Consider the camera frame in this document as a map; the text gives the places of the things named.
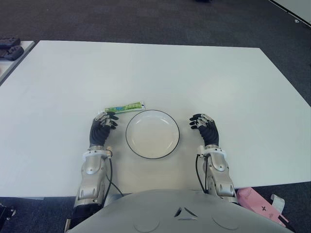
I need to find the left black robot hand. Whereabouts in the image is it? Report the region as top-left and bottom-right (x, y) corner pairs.
(89, 112), (120, 149)

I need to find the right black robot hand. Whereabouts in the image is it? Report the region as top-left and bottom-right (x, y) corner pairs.
(189, 113), (221, 148)

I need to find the green toothpaste tube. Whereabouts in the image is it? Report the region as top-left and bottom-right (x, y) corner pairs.
(98, 101), (147, 115)

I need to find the white plate with black rim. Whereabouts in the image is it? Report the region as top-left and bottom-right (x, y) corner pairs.
(125, 109), (181, 160)

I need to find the pink cardboard box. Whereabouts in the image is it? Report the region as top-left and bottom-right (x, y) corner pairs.
(236, 187), (290, 228)

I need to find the grey robot torso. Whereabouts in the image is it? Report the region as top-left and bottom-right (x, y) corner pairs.
(70, 189), (296, 233)

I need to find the white side table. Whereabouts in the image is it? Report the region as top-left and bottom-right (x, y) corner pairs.
(0, 40), (36, 86)

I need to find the black game controller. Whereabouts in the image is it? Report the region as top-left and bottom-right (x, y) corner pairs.
(0, 36), (21, 48)
(0, 45), (25, 61)

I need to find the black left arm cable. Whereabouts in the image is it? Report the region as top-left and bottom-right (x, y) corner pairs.
(102, 155), (124, 202)

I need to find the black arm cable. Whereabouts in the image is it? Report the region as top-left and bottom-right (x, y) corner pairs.
(195, 154), (207, 194)
(102, 155), (124, 202)

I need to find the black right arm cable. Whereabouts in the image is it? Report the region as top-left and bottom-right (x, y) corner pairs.
(195, 154), (207, 194)

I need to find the white paper strap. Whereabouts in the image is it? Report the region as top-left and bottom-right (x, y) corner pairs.
(270, 194), (286, 215)

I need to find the black floor bracket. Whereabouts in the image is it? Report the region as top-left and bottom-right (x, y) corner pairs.
(0, 202), (17, 223)

